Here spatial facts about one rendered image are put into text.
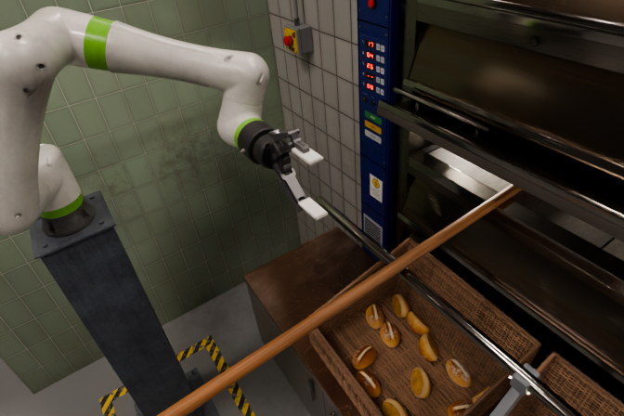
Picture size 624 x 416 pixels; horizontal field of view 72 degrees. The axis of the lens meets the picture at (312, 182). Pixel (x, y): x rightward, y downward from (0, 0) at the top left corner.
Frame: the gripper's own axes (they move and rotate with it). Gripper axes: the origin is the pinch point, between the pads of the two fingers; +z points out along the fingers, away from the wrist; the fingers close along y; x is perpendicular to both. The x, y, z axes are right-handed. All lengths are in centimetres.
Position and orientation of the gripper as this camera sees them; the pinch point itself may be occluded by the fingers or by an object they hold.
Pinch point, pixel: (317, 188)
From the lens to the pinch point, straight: 84.5
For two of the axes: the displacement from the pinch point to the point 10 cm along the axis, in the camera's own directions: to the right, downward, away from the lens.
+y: 0.8, 8.1, 5.9
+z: 5.6, 4.5, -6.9
